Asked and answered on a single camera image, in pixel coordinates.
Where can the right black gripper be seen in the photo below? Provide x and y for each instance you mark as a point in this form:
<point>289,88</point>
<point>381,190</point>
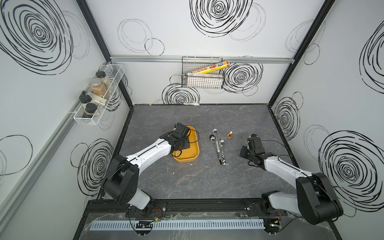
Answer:
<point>242,152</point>

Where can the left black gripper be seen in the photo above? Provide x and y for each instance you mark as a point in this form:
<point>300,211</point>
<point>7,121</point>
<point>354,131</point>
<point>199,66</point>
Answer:
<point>186,142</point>

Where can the yellow plastic storage box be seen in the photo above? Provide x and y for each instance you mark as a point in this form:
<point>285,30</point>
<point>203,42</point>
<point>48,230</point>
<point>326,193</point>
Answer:
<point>192,153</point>

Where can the patterned handle spoon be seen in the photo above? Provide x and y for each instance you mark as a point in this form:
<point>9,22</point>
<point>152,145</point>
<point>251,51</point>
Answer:
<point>222,152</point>

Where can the black handle spoon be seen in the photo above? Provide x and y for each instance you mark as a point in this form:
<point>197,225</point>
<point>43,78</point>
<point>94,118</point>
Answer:
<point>212,139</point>

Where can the silver spoon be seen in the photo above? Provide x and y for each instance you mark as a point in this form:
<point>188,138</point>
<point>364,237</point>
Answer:
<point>217,145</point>

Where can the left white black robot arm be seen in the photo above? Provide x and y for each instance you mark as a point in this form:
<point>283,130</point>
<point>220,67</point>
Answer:
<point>122,176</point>

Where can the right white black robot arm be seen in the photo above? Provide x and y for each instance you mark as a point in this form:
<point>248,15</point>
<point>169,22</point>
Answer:
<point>315,199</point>

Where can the yellow foil wrap box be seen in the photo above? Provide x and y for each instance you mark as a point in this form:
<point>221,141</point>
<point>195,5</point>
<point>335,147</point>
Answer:
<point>212,68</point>

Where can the front spice jar black lid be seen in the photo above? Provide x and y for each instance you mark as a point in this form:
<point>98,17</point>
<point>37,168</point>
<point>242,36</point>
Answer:
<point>90,110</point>

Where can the brown spice jar clear lid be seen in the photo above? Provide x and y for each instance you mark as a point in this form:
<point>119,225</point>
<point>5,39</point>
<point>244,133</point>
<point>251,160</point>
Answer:
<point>99,88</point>

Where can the spice jar black lid far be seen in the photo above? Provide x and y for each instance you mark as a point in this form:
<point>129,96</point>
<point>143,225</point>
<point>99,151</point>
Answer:
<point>102,76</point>

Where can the dark spice jar black lid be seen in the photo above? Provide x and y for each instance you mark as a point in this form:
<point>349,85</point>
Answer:
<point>85,99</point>

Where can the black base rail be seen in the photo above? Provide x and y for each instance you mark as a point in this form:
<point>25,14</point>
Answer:
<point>257,207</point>

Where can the black wire wall basket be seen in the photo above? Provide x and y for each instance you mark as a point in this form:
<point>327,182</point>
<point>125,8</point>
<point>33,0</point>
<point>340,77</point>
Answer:
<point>214,80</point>

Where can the white slotted cable duct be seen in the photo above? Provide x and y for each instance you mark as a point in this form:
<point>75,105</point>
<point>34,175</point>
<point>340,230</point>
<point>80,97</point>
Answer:
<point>245,224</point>

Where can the aluminium wall rail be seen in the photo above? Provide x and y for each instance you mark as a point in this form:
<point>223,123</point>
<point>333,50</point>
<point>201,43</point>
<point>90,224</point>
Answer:
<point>179,59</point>

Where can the clear acrylic wall shelf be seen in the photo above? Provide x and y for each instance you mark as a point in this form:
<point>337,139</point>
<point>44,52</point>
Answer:
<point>102,97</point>

